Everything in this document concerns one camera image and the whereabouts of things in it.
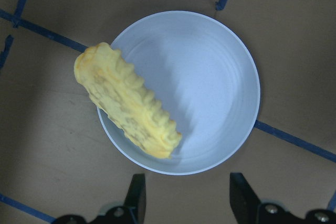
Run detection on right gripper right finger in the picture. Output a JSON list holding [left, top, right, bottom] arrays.
[[229, 173, 261, 224]]

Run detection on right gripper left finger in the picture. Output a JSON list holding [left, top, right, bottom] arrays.
[[123, 174, 146, 223]]

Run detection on orange striped bread loaf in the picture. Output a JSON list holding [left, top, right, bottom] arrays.
[[73, 42, 182, 158]]

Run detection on blue round plate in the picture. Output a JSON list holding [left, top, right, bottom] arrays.
[[98, 11, 260, 175]]

